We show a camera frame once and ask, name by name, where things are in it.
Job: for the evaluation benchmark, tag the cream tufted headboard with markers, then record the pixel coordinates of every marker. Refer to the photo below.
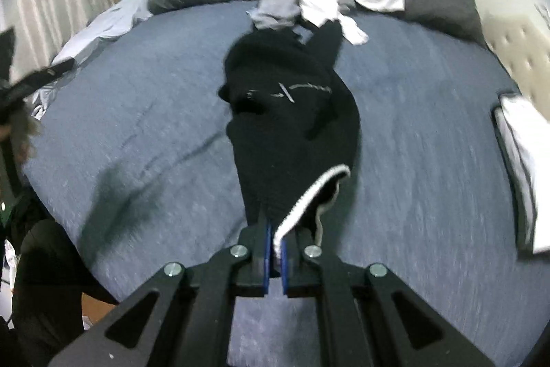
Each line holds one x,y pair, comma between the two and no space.
520,36

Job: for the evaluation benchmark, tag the black sweater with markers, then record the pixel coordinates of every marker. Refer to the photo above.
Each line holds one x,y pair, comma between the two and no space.
292,126

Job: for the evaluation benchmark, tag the folded white and black garment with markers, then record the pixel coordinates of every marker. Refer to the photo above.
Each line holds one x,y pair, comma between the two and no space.
526,152

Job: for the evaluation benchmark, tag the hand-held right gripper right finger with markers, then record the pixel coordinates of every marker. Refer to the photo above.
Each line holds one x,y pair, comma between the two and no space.
283,266

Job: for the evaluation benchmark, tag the person's black pants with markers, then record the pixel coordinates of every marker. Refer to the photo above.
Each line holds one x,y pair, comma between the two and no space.
47,289

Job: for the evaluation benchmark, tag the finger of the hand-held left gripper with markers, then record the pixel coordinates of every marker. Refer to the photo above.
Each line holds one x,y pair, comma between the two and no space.
43,77

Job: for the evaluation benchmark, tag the blue patterned bed cover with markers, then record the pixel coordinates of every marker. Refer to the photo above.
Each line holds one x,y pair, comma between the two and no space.
129,92

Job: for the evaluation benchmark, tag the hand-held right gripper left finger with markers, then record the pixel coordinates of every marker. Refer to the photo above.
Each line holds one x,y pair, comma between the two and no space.
267,253

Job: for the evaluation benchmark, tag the light grey crumpled sheet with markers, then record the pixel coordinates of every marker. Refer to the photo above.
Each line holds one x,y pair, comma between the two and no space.
107,23

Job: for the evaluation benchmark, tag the grey garment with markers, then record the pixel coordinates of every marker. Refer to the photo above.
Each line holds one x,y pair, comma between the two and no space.
275,10

